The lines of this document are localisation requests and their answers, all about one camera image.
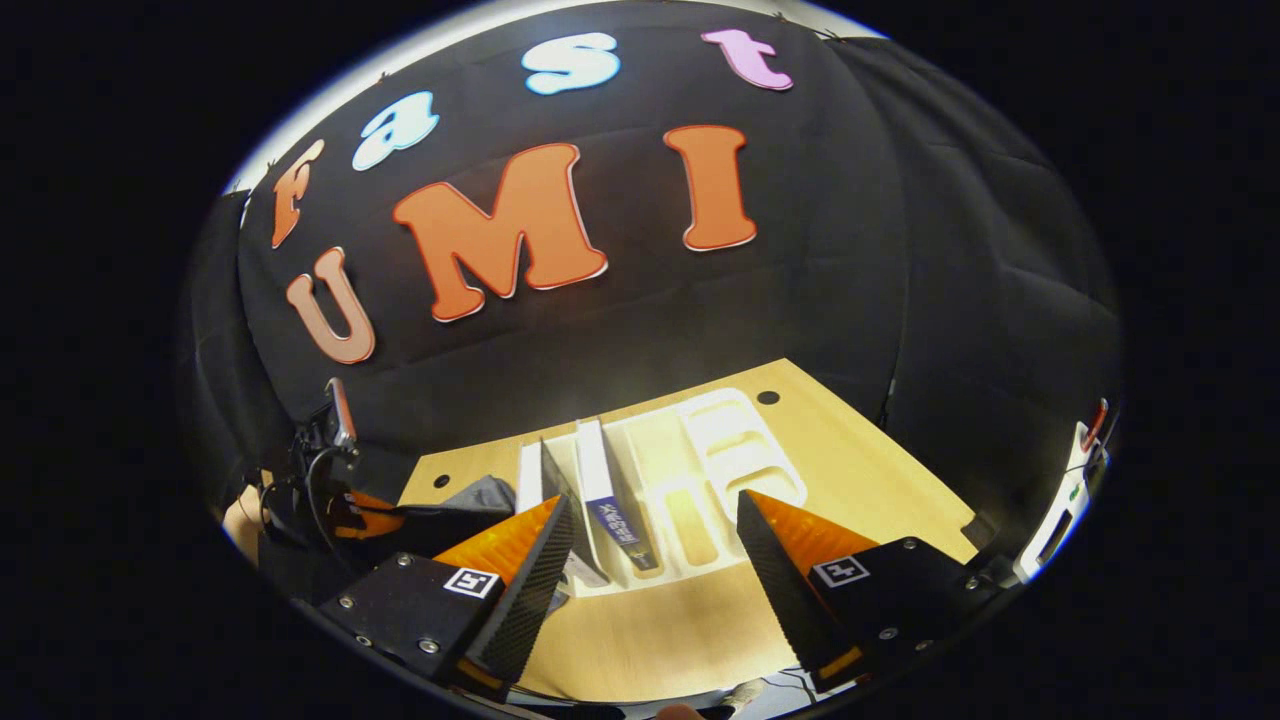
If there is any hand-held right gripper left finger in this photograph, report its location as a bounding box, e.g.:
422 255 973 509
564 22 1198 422
320 493 581 701

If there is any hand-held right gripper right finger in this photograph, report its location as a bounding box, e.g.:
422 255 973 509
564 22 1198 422
735 488 1001 693

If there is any grey schoolbag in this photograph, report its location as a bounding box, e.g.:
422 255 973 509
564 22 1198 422
400 475 519 557

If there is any portrait cover book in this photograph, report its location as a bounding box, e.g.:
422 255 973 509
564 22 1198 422
540 438 611 591

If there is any blue spine book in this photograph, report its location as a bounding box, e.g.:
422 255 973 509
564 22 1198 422
575 418 661 573

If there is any white bookshelf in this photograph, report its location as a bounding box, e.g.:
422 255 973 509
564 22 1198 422
515 388 809 599

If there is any white electronic device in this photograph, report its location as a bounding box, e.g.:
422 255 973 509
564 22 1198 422
1015 398 1111 583

